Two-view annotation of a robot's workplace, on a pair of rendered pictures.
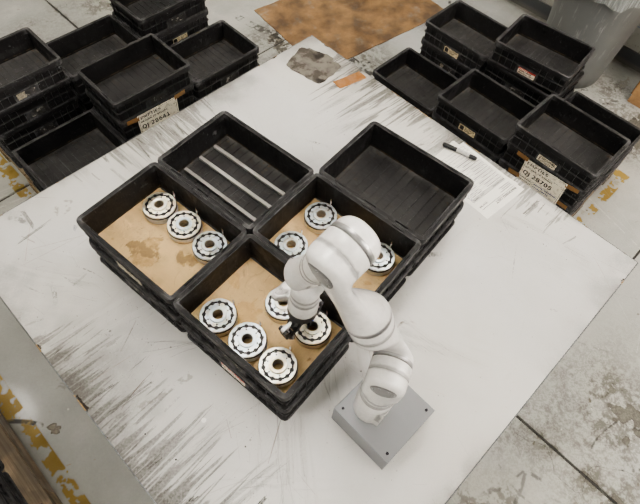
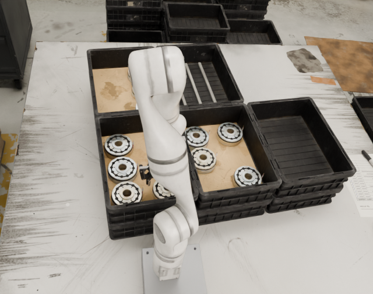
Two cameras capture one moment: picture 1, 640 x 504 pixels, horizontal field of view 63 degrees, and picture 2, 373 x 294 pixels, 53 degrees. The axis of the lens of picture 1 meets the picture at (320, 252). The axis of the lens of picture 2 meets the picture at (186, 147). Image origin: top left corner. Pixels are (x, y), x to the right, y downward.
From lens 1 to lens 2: 0.48 m
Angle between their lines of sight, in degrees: 21
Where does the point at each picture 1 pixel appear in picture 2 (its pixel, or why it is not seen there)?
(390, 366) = (173, 216)
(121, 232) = (108, 75)
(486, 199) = (369, 204)
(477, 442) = not seen: outside the picture
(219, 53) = (257, 38)
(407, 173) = (313, 145)
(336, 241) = (151, 51)
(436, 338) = (255, 265)
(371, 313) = (160, 137)
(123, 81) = (188, 23)
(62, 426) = not seen: hidden behind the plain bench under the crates
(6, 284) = (38, 72)
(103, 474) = not seen: hidden behind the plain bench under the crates
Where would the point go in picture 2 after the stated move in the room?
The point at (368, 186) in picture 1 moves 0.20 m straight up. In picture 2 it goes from (278, 136) to (295, 102)
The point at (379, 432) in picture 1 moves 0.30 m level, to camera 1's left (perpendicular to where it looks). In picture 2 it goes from (158, 286) to (94, 223)
